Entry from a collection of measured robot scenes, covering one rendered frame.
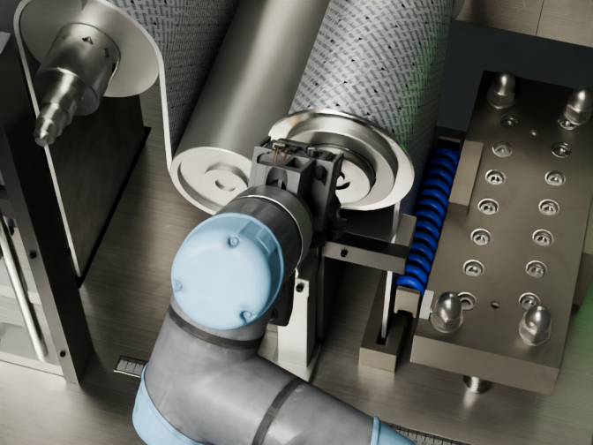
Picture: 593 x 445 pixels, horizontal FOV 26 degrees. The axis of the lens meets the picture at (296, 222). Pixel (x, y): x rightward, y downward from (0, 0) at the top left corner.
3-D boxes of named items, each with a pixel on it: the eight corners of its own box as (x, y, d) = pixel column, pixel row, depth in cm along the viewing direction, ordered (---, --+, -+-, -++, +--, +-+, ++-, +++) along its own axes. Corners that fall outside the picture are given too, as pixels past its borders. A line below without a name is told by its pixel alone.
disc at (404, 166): (267, 192, 132) (264, 97, 120) (269, 188, 133) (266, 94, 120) (408, 223, 130) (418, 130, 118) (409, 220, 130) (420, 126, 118)
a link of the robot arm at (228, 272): (146, 317, 92) (184, 210, 89) (190, 275, 102) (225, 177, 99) (247, 361, 91) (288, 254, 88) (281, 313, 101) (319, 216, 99)
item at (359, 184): (386, 195, 124) (325, 208, 128) (391, 179, 125) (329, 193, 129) (343, 147, 120) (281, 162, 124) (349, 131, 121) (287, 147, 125)
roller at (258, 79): (174, 207, 139) (164, 137, 129) (243, 40, 153) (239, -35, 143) (281, 231, 137) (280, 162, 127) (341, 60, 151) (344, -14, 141)
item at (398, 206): (385, 297, 143) (395, 199, 128) (429, 139, 156) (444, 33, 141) (389, 298, 143) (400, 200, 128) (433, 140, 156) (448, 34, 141)
